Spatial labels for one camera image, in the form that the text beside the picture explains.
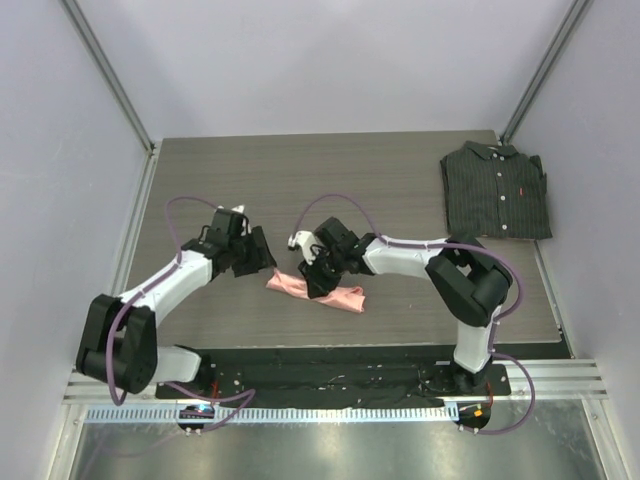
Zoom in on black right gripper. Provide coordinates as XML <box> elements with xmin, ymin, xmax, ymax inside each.
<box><xmin>300</xmin><ymin>248</ymin><xmax>348</xmax><ymax>299</ymax></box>

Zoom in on pink satin napkin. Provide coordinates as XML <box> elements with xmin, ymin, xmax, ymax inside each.
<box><xmin>266</xmin><ymin>269</ymin><xmax>366</xmax><ymax>314</ymax></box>

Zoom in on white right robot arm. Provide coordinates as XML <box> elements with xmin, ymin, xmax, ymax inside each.
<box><xmin>288</xmin><ymin>217</ymin><xmax>513</xmax><ymax>395</ymax></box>

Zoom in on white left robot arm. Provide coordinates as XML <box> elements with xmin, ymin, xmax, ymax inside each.
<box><xmin>75</xmin><ymin>206</ymin><xmax>276</xmax><ymax>399</ymax></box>

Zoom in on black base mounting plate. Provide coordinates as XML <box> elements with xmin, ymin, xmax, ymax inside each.
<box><xmin>184</xmin><ymin>345</ymin><xmax>511</xmax><ymax>409</ymax></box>

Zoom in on dark striped folded shirt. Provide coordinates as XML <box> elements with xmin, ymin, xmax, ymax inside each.
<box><xmin>440</xmin><ymin>141</ymin><xmax>552</xmax><ymax>240</ymax></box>

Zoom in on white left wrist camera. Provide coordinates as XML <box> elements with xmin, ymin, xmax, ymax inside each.
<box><xmin>217</xmin><ymin>205</ymin><xmax>251</xmax><ymax>237</ymax></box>

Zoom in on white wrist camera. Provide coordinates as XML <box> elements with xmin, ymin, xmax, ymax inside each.
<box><xmin>287</xmin><ymin>230</ymin><xmax>321</xmax><ymax>265</ymax></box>
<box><xmin>217</xmin><ymin>205</ymin><xmax>251</xmax><ymax>237</ymax></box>

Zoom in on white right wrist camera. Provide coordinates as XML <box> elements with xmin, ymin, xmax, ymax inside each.
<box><xmin>287</xmin><ymin>230</ymin><xmax>321</xmax><ymax>265</ymax></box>

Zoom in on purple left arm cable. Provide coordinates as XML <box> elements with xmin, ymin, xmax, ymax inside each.
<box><xmin>107</xmin><ymin>195</ymin><xmax>257</xmax><ymax>435</ymax></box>

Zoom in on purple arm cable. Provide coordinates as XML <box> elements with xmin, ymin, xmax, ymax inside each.
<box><xmin>107</xmin><ymin>195</ymin><xmax>257</xmax><ymax>435</ymax></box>
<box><xmin>292</xmin><ymin>193</ymin><xmax>537</xmax><ymax>435</ymax></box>

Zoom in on white slotted cable duct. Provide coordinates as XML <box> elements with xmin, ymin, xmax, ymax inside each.
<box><xmin>85</xmin><ymin>402</ymin><xmax>459</xmax><ymax>425</ymax></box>

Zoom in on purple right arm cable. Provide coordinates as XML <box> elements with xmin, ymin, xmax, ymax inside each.
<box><xmin>292</xmin><ymin>193</ymin><xmax>537</xmax><ymax>435</ymax></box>

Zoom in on left aluminium frame post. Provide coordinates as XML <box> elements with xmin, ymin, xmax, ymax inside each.
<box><xmin>59</xmin><ymin>0</ymin><xmax>155</xmax><ymax>155</ymax></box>

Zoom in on aluminium frame post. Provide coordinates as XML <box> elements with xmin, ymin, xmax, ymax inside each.
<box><xmin>498</xmin><ymin>0</ymin><xmax>593</xmax><ymax>144</ymax></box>
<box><xmin>59</xmin><ymin>0</ymin><xmax>155</xmax><ymax>155</ymax></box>

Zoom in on right aluminium frame post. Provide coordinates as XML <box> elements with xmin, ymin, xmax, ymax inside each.
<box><xmin>498</xmin><ymin>0</ymin><xmax>593</xmax><ymax>144</ymax></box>

